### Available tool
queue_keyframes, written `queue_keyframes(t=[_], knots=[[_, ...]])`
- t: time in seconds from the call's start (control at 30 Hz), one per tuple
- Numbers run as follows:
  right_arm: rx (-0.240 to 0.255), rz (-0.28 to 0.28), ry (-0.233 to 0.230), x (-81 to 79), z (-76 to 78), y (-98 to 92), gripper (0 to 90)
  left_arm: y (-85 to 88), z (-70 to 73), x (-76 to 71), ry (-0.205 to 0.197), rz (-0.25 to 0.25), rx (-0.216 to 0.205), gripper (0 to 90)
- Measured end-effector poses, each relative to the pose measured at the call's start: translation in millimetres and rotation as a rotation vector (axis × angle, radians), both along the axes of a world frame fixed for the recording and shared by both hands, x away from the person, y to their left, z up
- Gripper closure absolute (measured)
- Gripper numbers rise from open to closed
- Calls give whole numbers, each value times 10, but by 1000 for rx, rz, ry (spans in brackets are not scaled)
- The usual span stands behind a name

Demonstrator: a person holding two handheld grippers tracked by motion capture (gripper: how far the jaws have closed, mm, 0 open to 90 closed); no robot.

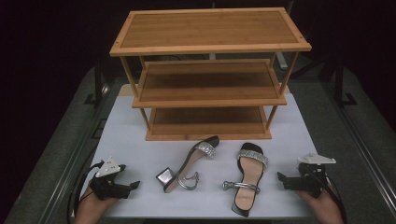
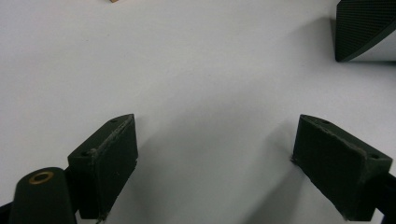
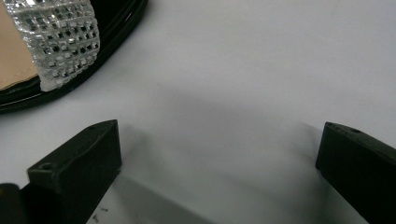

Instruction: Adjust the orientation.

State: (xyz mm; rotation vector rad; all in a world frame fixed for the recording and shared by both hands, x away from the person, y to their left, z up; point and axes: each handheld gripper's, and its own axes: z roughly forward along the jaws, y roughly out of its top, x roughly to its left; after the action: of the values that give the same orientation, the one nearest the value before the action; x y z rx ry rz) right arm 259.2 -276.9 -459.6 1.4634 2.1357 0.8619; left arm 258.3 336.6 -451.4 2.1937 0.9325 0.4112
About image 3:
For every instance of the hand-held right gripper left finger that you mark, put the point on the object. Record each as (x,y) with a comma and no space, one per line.
(74,168)

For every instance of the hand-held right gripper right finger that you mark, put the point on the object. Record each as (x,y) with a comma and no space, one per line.
(361,168)

